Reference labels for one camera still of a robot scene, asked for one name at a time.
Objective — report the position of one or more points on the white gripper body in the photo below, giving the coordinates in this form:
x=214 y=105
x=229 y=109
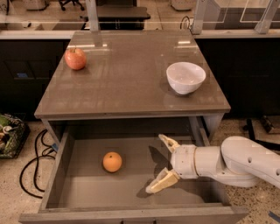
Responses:
x=184 y=160

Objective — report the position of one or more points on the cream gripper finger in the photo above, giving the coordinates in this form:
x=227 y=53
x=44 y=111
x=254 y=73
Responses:
x=164 y=179
x=170 y=143

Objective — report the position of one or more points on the orange fruit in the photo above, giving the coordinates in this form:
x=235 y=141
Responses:
x=112 y=162

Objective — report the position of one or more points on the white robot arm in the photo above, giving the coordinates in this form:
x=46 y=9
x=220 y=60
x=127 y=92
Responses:
x=238 y=161

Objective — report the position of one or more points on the grey open drawer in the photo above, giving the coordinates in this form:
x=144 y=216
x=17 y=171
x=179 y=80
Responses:
x=81 y=191

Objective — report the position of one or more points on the grey counter cabinet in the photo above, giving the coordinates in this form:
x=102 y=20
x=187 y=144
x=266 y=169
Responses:
x=125 y=76

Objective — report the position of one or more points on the white ceramic bowl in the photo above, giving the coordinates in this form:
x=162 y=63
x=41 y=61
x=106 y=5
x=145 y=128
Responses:
x=185 y=77

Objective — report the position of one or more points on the black stand with wheel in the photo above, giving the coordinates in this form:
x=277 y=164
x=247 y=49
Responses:
x=263 y=132

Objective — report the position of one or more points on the red apple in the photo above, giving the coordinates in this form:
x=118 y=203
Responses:
x=75 y=58

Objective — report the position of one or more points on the dark background table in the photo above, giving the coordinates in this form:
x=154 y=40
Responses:
x=122 y=18

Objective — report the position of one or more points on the basket of items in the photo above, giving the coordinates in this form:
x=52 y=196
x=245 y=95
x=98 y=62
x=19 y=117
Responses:
x=13 y=134

